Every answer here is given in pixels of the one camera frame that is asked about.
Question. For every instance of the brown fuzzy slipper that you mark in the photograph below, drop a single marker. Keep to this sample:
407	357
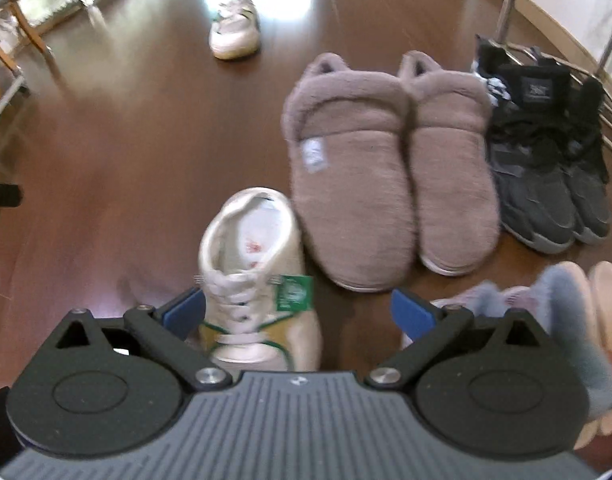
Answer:
356	200
451	185

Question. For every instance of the metal shoe rack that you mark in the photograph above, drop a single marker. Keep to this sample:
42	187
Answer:
509	0

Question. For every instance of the purple boot with blue fur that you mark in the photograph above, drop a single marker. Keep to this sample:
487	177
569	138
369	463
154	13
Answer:
571	320
466	302

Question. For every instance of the white metal frame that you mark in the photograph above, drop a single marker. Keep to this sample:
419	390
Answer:
3	95

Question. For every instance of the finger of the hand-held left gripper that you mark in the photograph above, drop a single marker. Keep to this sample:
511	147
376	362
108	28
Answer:
3	196

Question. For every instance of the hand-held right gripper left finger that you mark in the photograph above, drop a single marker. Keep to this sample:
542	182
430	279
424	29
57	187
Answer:
186	312

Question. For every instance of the black lace-up sneaker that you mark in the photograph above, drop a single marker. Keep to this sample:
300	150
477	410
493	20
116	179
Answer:
531	180
591	200

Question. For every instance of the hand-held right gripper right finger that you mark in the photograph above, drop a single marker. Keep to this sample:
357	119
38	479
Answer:
413	315

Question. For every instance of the wooden chair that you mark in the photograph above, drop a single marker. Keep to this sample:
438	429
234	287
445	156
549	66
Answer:
33	35

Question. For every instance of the white sneaker with green tag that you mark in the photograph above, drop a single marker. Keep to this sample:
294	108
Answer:
233	30
256	255

